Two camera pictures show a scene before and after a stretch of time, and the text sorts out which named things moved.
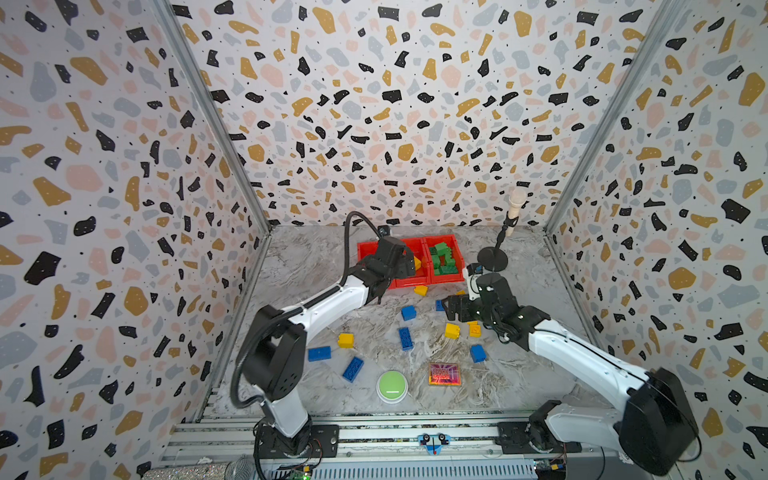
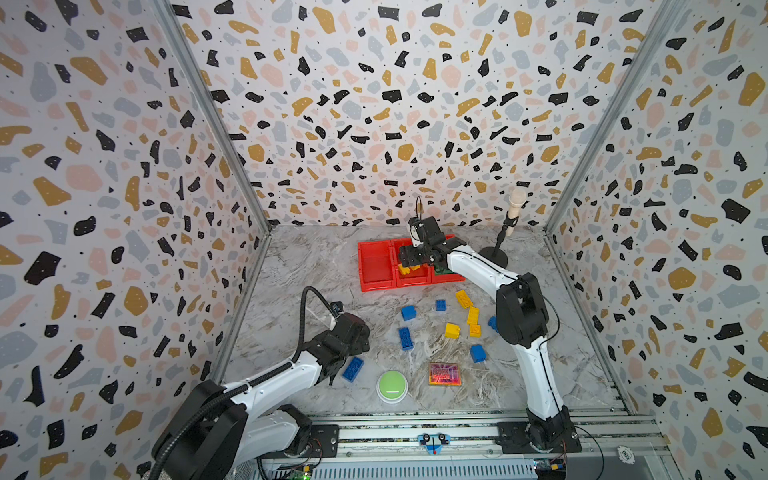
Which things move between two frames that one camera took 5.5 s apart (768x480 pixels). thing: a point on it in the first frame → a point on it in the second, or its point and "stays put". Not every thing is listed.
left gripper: x=406 y=271 → x=363 y=342
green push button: x=391 y=386 stays put
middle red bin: x=421 y=248 stays put
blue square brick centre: x=408 y=312 stays put
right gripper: x=466 y=306 → x=411 y=257
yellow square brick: x=452 y=331 stays put
